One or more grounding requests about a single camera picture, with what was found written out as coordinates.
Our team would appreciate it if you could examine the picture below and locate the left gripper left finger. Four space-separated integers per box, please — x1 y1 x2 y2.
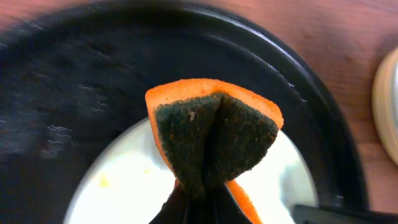
149 185 198 224

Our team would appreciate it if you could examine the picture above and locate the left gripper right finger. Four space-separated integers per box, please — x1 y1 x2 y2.
198 185 252 224

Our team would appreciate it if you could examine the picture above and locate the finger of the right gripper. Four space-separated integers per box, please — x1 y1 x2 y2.
292 205 397 224

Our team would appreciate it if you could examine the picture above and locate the light green plate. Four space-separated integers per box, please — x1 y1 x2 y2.
64 118 320 224

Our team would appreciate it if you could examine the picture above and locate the green and orange sponge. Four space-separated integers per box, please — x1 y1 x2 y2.
145 78 284 223

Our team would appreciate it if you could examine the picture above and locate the yellow plate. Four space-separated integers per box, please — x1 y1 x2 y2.
372 49 397 163

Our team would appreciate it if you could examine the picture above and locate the round black serving tray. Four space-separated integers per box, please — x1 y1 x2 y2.
1 1 369 223

